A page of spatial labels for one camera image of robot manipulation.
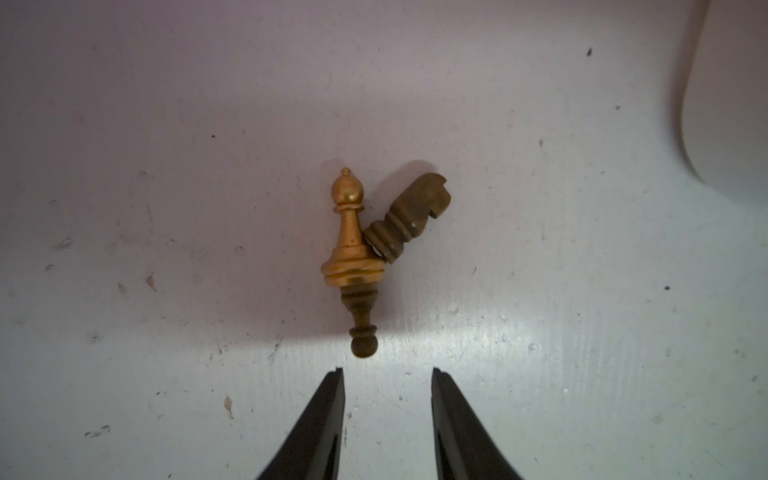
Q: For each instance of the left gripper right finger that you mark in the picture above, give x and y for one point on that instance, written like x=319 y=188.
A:
x=463 y=447

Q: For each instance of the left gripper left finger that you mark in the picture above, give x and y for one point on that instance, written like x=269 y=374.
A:
x=312 y=448

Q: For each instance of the bronze knight chess piece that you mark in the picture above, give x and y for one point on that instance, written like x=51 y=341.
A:
x=407 y=217

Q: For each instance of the white plastic storage box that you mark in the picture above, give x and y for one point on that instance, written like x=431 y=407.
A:
x=724 y=108

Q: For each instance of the bronze pawn under bishop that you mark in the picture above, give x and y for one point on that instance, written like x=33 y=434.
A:
x=360 y=301

